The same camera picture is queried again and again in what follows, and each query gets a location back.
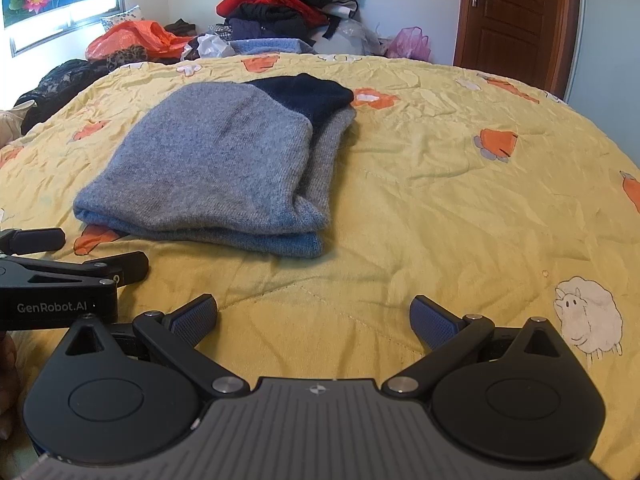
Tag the window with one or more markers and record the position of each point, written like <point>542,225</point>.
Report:
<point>65,15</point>

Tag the checked cloth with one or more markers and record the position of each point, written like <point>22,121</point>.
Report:
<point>220,32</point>

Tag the black patterned cloth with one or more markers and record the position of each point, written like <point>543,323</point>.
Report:
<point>60,85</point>

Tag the beige cloth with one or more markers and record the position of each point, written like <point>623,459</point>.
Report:
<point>7,127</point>

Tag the grey sweater with navy sleeves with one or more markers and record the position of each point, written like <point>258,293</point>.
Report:
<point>210,160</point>

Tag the light blue knit sweater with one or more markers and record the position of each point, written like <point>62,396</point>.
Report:
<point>270,46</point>

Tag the yellow printed bedspread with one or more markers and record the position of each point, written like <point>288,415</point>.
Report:
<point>450,210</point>

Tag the floral pillow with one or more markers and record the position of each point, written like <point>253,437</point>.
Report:
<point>122,20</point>

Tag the pale wardrobe with floral trim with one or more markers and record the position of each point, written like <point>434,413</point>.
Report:
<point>605,60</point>

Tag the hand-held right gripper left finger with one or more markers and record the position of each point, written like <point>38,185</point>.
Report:
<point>195,319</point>

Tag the brown wooden door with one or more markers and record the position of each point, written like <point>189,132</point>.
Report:
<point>510,25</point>

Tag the person's left hand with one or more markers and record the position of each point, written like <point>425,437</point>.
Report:
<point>6,385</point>

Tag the leopard print cloth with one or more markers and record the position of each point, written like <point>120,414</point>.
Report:
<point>125,57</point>

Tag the pile of dark and red clothes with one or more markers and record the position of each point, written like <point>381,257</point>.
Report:
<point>280,5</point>

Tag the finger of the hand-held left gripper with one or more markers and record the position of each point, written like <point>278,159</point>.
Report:
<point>125,266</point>
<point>40,240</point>

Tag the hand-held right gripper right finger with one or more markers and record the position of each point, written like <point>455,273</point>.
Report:
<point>432,322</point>

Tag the pink plastic bag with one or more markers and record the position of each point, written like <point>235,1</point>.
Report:
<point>410,45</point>

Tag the orange plastic bag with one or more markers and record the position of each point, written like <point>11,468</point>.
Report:
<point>135,37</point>

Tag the white crumpled plastic bag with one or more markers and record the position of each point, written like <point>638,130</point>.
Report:
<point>212,47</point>

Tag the translucent grey plastic bag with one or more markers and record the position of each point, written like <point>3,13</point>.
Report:
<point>350,37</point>

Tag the dark olive cloth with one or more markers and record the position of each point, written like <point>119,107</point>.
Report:
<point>180,27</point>

